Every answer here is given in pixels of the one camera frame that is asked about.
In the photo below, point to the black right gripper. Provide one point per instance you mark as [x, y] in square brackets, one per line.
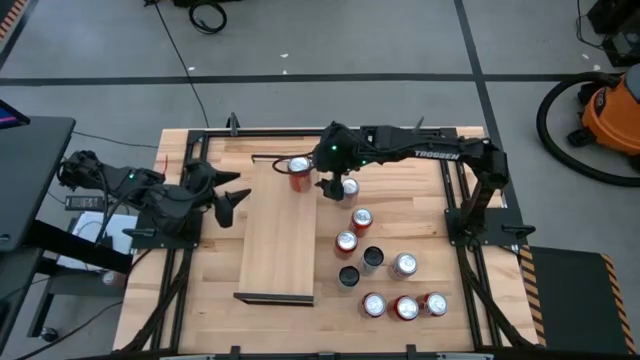
[342, 147]

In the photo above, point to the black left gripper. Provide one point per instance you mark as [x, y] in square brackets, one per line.
[199, 180]

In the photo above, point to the white soda can red lettering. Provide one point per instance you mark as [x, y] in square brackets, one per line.
[351, 187]

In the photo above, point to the red soda can blue lettering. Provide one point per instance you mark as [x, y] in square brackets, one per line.
[300, 165]
[361, 218]

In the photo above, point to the red black Coca-Cola can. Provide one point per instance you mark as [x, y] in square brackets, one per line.
[375, 303]
[406, 307]
[436, 302]
[346, 241]

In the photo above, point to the white Celsius can black lid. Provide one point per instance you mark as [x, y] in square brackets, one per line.
[373, 256]
[349, 276]

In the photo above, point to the silver soda can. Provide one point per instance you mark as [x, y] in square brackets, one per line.
[405, 263]

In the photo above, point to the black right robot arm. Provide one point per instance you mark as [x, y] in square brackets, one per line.
[435, 150]

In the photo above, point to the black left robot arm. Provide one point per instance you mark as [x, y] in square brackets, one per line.
[120, 180]

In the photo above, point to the wooden shelf black metal legs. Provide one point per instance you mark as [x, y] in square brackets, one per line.
[277, 240]

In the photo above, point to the black power strip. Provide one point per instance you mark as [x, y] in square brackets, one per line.
[82, 202]

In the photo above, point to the small silver round object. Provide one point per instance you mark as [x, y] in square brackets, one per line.
[108, 278]

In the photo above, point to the black desk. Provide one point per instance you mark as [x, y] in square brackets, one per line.
[35, 175]

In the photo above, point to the black caster wheel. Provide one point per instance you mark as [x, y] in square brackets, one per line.
[48, 334]

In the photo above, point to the dark computer screen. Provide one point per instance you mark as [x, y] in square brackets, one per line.
[10, 115]

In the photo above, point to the black hazard striped mat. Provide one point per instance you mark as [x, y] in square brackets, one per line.
[570, 300]
[12, 17]

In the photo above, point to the orange shop vacuum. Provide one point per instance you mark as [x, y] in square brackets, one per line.
[610, 115]

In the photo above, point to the black equipment case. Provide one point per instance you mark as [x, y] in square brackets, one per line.
[622, 45]

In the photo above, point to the black frame clamp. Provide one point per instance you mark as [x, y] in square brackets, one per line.
[411, 352]
[233, 124]
[418, 125]
[235, 353]

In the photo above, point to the black metal table frame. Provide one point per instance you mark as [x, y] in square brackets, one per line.
[275, 133]

